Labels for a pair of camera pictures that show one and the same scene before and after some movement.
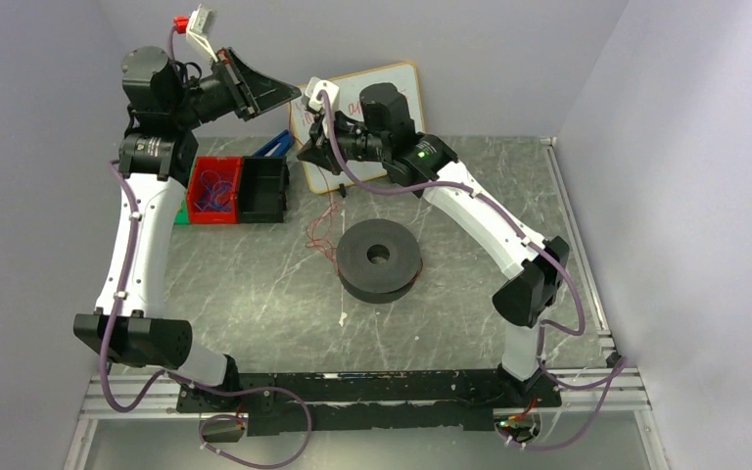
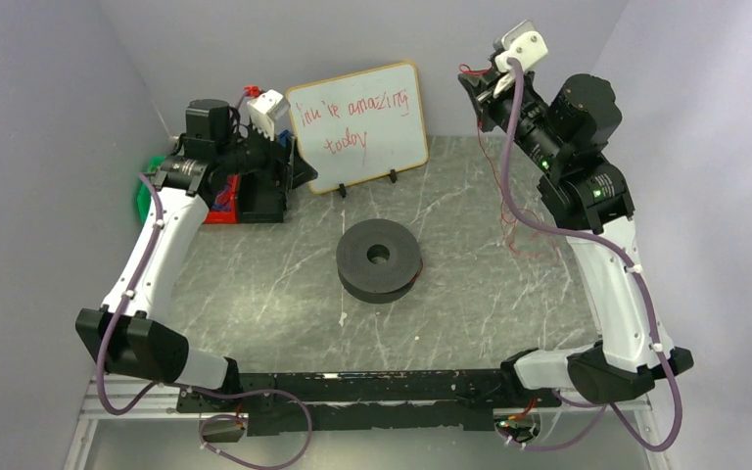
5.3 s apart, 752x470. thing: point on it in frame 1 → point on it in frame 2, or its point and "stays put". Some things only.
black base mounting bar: [289, 402] stays put
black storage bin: [263, 189] stays put
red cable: [416, 279] stays put
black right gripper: [323, 141] → [489, 101]
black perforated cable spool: [378, 260] stays put
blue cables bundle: [217, 197] stays put
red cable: [318, 234] → [505, 218]
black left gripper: [237, 84] → [283, 164]
